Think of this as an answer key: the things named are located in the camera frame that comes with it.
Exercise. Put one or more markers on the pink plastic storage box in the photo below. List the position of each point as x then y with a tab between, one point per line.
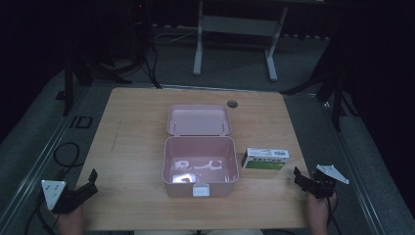
200	153

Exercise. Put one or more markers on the person's right hand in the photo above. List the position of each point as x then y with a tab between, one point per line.
318	212

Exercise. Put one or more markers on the white and green medicine box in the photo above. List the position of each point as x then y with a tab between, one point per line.
265	159

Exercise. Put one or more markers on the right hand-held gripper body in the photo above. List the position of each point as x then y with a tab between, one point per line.
324	181

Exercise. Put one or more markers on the white metal desk frame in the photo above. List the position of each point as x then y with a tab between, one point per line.
235	26

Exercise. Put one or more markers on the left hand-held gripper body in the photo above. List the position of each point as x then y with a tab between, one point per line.
65	198

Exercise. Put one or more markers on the round grey table grommet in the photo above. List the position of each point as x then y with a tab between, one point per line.
232	104

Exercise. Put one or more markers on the person's left hand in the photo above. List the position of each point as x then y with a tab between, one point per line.
69	222

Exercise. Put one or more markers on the black metal stand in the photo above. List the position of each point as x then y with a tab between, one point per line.
75	78
332	88

